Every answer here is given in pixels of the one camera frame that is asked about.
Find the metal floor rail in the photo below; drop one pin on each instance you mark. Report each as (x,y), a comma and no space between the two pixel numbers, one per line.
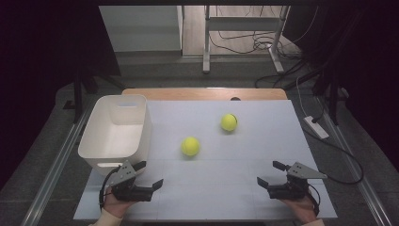
(53,172)
(360,182)

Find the person's left hand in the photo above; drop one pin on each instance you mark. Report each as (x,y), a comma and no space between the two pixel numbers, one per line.
(114,205)

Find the yellow tennis ball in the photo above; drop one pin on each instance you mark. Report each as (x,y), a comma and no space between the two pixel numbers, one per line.
(228,122)
(190,146)

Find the black stand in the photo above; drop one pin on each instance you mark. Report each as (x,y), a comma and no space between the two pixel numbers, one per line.
(332,94)
(77,97)

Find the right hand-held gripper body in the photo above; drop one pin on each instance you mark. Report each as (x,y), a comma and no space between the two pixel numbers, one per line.
(298,182)

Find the white metal stand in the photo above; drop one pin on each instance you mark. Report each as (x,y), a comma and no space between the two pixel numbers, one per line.
(206,40)

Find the person's right hand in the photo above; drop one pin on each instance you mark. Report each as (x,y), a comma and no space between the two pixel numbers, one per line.
(302,207)

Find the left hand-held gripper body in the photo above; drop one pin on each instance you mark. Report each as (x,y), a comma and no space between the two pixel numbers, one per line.
(127,177)

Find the white cabinet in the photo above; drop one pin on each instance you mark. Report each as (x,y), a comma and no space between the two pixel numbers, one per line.
(141,28)

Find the white power strip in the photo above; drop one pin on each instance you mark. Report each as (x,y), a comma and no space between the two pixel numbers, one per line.
(316,128)

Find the white plastic bin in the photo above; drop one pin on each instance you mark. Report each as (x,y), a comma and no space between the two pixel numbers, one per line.
(116,138)

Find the dark curtain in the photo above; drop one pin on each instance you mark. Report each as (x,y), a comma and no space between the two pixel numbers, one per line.
(370,62)
(37,62)

